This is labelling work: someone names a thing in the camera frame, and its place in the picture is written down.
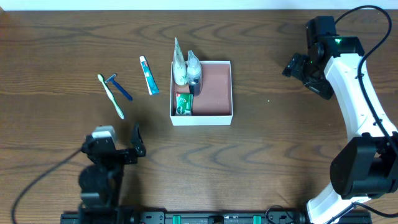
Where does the green soap bar packet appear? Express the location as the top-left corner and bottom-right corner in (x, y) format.
(175, 93), (193, 116)

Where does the green white toothbrush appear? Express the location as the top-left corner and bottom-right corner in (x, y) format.
(97, 74), (125, 119)

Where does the white lotion tube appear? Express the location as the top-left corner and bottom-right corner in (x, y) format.
(173, 38), (187, 86)

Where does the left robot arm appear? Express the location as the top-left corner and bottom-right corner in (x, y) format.
(78, 123), (146, 223)

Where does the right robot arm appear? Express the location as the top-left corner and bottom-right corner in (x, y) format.
(282, 34), (397, 223)

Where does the teal toothpaste tube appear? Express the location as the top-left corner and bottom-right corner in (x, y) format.
(139, 55), (159, 95)

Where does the blue disposable razor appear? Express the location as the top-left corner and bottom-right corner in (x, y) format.
(105, 73), (133, 101)

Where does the white box with pink inside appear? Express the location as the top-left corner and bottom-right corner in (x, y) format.
(169, 60), (233, 126)

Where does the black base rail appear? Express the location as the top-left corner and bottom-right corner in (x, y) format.
(60, 207), (373, 224)

